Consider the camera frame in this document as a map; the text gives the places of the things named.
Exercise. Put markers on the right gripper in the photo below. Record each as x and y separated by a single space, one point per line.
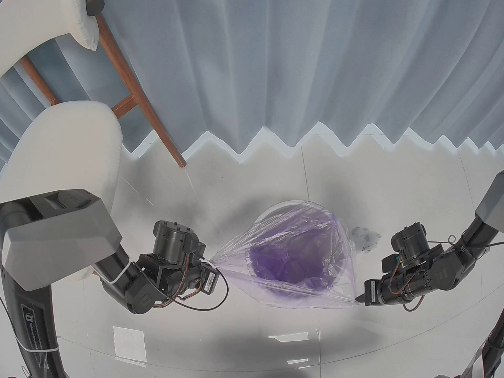
393 291

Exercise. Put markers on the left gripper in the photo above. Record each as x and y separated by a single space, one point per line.
197 280

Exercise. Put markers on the purple plastic bag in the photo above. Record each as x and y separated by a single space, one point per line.
299 250

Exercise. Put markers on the white trash bin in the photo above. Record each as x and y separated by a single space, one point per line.
275 212

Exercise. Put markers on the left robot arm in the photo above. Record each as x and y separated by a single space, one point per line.
59 238

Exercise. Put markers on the crumpled white paper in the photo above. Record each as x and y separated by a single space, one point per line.
366 239

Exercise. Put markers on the white cushioned wooden chair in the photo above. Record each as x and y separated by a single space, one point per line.
59 152

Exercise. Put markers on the pale blue curtain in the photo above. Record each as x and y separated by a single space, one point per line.
295 53

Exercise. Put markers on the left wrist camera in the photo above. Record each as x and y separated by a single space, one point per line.
200 250

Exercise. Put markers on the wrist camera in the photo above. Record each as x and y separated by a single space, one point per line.
391 264
200 250

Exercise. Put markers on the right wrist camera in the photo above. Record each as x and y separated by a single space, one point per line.
391 264

